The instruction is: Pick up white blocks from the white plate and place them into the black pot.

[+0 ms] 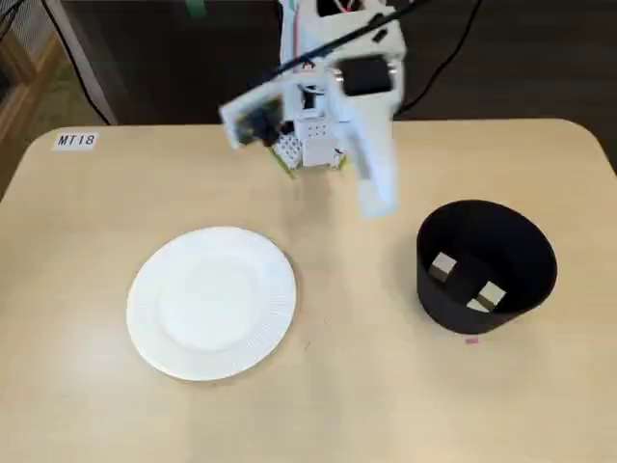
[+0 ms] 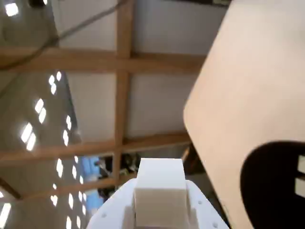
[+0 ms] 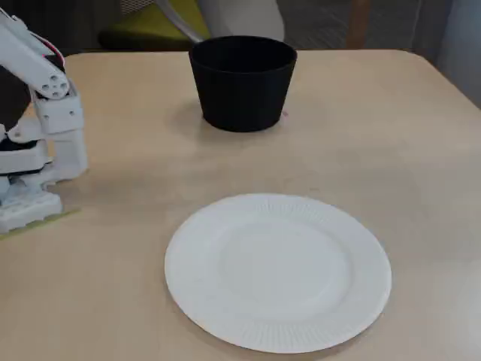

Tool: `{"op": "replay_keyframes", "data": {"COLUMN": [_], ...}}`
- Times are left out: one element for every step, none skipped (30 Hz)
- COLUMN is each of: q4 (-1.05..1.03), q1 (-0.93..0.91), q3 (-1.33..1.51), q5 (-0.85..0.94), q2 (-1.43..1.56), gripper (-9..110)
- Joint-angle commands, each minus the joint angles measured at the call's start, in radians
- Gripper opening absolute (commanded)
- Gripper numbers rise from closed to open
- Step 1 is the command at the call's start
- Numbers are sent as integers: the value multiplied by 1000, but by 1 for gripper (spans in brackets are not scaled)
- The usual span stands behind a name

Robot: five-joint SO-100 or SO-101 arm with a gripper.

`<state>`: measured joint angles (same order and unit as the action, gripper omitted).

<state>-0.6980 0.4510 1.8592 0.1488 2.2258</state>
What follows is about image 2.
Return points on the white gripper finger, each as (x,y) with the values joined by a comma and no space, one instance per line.
(114,205)
(202,210)

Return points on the blue background object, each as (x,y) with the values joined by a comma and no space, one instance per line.
(91,167)

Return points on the white cube block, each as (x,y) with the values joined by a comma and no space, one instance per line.
(301,164)
(300,188)
(159,202)

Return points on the wooden shelf frame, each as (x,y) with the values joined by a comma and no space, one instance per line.
(122,95)

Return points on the black pot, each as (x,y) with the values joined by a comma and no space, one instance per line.
(267,186)

